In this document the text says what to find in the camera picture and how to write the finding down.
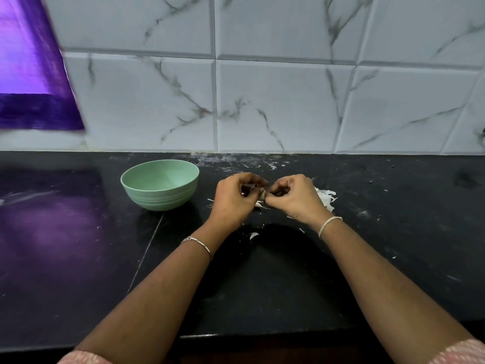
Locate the person's left forearm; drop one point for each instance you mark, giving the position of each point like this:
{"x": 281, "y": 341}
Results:
{"x": 144, "y": 303}

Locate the person's right hand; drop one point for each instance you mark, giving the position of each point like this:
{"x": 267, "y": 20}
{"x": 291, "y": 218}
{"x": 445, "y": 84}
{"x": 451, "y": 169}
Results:
{"x": 297, "y": 199}

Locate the white garlic bulb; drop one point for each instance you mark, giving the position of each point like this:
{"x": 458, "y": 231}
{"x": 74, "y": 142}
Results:
{"x": 261, "y": 194}

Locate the person's right forearm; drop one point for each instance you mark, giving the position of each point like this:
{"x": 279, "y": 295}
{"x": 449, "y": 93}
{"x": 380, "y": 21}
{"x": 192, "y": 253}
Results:
{"x": 398, "y": 295}

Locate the purple cloth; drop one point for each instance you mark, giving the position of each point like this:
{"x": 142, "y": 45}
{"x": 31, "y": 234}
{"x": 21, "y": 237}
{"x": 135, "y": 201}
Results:
{"x": 34, "y": 64}

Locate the mint green bowl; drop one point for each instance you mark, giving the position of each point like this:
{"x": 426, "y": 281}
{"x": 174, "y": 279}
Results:
{"x": 160, "y": 183}

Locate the pink patterned left sleeve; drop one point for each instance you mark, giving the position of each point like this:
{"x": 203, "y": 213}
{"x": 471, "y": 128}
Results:
{"x": 85, "y": 358}

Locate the small fallen garlic piece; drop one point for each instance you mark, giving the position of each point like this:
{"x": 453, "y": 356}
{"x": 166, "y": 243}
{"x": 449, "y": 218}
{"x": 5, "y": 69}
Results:
{"x": 254, "y": 235}

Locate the pink patterned right sleeve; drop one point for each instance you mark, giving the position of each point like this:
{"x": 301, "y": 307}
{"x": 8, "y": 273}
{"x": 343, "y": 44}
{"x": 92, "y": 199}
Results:
{"x": 458, "y": 352}

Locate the person's left hand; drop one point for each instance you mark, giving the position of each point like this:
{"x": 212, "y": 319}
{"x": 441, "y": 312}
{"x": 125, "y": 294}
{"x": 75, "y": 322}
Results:
{"x": 231, "y": 201}

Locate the pink patterned sleeve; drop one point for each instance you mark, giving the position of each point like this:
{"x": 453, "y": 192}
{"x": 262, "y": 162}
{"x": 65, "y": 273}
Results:
{"x": 458, "y": 352}
{"x": 85, "y": 358}

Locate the pile of white garlic peels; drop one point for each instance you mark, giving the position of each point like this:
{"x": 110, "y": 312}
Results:
{"x": 327, "y": 197}

